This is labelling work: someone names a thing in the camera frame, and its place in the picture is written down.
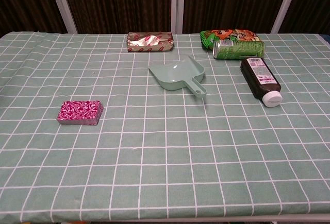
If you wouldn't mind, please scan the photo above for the green orange snack bag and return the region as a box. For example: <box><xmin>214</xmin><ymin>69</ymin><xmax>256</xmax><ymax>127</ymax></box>
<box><xmin>200</xmin><ymin>29</ymin><xmax>264</xmax><ymax>51</ymax></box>

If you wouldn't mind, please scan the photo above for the green checkered tablecloth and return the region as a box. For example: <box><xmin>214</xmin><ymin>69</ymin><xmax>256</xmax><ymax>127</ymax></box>
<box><xmin>0</xmin><ymin>30</ymin><xmax>330</xmax><ymax>223</ymax></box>

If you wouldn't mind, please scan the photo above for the dark brown curtain panel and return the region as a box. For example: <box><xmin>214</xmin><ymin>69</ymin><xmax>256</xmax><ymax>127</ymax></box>
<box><xmin>0</xmin><ymin>0</ymin><xmax>69</xmax><ymax>38</ymax></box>
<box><xmin>181</xmin><ymin>0</ymin><xmax>293</xmax><ymax>35</ymax></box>
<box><xmin>279</xmin><ymin>0</ymin><xmax>330</xmax><ymax>36</ymax></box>
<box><xmin>59</xmin><ymin>0</ymin><xmax>173</xmax><ymax>34</ymax></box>

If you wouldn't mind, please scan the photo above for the gold foil snack package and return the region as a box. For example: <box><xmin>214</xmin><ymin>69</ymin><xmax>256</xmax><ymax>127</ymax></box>
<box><xmin>126</xmin><ymin>31</ymin><xmax>175</xmax><ymax>53</ymax></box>

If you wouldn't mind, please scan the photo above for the white partition post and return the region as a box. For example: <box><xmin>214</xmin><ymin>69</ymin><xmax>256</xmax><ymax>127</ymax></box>
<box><xmin>270</xmin><ymin>0</ymin><xmax>302</xmax><ymax>35</ymax></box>
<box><xmin>171</xmin><ymin>0</ymin><xmax>184</xmax><ymax>35</ymax></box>
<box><xmin>46</xmin><ymin>0</ymin><xmax>78</xmax><ymax>34</ymax></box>

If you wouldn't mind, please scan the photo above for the green drink can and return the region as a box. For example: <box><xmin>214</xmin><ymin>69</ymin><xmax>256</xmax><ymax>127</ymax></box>
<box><xmin>212</xmin><ymin>40</ymin><xmax>266</xmax><ymax>60</ymax></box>

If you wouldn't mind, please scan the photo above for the dark bottle white cap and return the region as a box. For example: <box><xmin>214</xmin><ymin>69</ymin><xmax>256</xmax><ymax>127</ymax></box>
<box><xmin>240</xmin><ymin>57</ymin><xmax>283</xmax><ymax>108</ymax></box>

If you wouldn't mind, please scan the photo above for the mint green plastic scoop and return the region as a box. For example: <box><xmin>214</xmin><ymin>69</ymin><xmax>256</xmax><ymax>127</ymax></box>
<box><xmin>148</xmin><ymin>56</ymin><xmax>208</xmax><ymax>99</ymax></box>

